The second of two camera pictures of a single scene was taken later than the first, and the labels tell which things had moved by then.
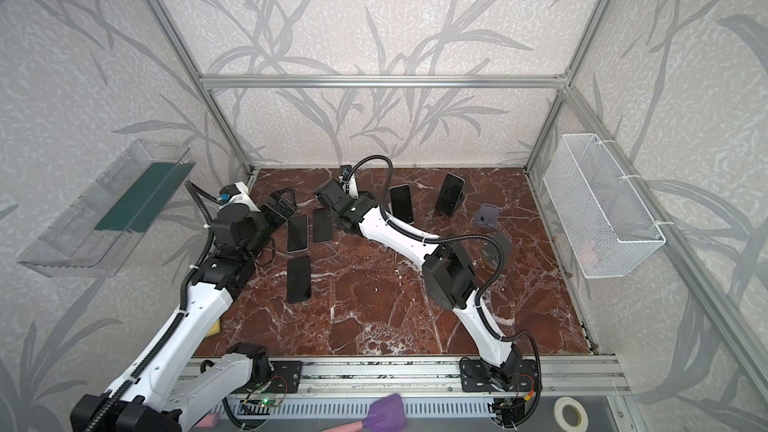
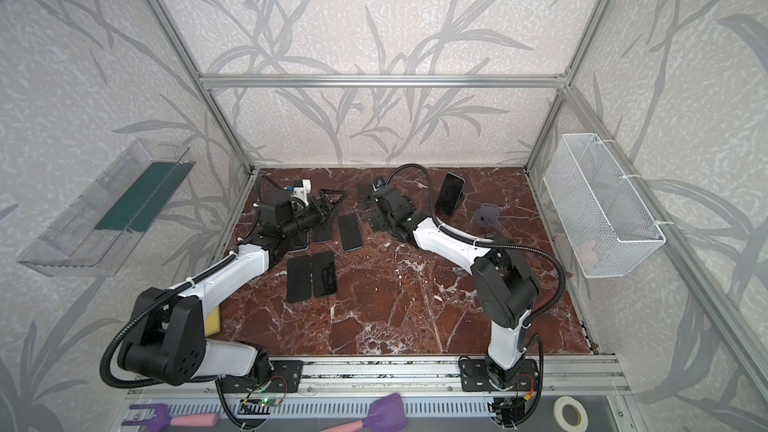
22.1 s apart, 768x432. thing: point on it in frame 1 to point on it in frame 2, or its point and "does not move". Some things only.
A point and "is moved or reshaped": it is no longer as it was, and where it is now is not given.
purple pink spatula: (385, 415) does not move
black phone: (322, 226) does not move
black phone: (401, 201) is moved or reshaped
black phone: (298, 279) does not move
